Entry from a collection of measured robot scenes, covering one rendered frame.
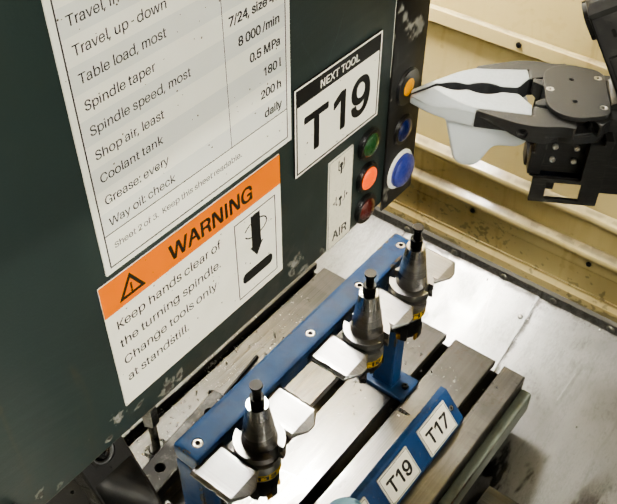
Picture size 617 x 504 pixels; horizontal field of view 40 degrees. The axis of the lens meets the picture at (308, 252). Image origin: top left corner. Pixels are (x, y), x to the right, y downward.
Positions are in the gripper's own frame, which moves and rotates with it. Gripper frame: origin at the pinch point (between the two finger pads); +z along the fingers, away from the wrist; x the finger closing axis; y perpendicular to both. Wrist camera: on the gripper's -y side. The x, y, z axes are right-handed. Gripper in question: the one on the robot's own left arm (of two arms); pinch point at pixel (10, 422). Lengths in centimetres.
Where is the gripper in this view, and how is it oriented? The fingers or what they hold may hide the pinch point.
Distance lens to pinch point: 85.3
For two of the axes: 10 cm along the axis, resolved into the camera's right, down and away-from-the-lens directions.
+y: 0.0, 7.2, 7.0
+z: -7.9, -4.3, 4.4
